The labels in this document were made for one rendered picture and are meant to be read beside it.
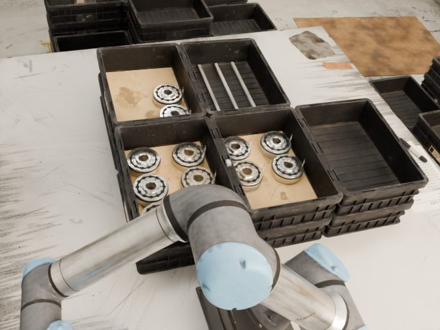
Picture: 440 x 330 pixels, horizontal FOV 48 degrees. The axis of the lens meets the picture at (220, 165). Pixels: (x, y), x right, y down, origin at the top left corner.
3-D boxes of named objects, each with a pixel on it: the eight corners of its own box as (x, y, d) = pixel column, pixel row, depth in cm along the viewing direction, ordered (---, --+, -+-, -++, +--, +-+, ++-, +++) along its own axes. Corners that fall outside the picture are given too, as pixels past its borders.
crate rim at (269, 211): (343, 202, 143) (346, 197, 142) (247, 219, 135) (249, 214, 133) (291, 110, 168) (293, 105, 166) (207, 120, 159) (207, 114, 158)
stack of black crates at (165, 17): (190, 55, 309) (196, -11, 276) (205, 85, 291) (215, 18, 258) (126, 62, 296) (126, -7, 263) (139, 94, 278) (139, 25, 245)
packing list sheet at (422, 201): (467, 203, 178) (468, 201, 178) (416, 216, 171) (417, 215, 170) (414, 139, 198) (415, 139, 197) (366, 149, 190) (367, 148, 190)
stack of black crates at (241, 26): (248, 49, 322) (257, 1, 297) (266, 77, 304) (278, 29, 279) (190, 55, 309) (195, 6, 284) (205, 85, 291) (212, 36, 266)
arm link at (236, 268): (354, 289, 119) (224, 189, 83) (383, 347, 109) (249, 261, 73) (313, 313, 122) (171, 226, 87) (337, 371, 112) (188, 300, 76)
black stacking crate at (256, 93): (284, 130, 175) (291, 106, 167) (204, 140, 167) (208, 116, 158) (247, 63, 199) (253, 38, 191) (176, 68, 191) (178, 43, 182)
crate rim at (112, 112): (207, 120, 159) (207, 114, 158) (113, 131, 151) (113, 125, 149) (177, 47, 184) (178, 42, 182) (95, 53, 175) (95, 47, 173)
